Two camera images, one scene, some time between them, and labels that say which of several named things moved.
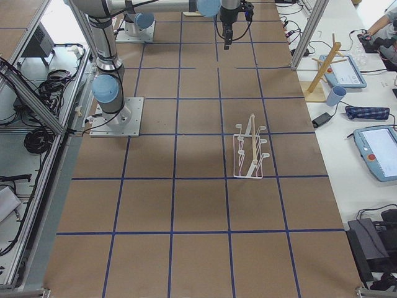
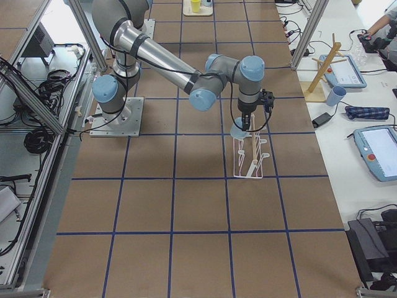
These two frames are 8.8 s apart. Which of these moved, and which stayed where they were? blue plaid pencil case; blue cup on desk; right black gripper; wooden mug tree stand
Moved: right black gripper
Stayed: blue cup on desk; blue plaid pencil case; wooden mug tree stand
